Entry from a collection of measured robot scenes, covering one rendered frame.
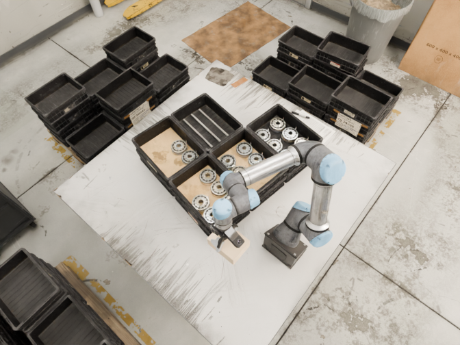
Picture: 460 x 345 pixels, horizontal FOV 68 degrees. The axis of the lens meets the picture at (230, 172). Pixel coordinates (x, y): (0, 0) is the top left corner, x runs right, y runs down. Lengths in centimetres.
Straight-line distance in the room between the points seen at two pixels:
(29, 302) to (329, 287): 201
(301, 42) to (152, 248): 252
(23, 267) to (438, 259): 296
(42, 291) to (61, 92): 169
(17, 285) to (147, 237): 88
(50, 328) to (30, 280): 32
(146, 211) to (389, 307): 185
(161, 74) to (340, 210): 206
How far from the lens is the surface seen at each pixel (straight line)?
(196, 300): 197
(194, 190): 205
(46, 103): 332
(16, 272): 261
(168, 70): 340
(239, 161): 214
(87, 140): 320
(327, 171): 144
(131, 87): 316
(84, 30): 482
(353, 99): 308
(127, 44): 360
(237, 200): 134
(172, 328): 269
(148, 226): 215
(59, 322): 252
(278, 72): 350
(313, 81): 331
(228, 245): 160
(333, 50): 347
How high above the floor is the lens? 263
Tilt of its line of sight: 59 degrees down
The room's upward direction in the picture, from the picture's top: 2 degrees counter-clockwise
